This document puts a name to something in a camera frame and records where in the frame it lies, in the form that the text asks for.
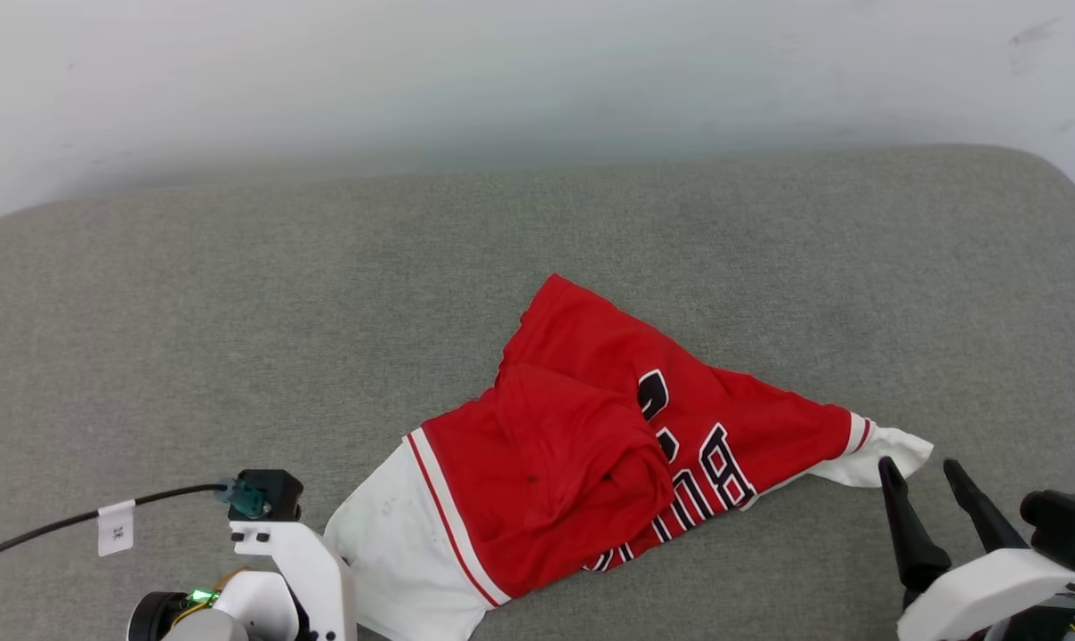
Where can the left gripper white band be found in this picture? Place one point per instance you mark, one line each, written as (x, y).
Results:
(311, 579)

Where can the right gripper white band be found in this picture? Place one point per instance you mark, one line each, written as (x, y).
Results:
(982, 592)

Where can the red and white basketball jersey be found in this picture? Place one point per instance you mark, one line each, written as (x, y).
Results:
(573, 427)

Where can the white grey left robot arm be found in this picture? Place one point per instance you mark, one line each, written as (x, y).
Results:
(204, 628)

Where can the grey fabric sofa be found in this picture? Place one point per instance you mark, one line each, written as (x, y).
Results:
(235, 312)

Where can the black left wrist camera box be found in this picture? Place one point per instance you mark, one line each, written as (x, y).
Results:
(279, 494)

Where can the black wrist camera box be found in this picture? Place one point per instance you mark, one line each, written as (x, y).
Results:
(279, 494)
(1067, 525)

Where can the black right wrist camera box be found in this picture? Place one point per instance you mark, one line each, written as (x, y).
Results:
(1067, 525)

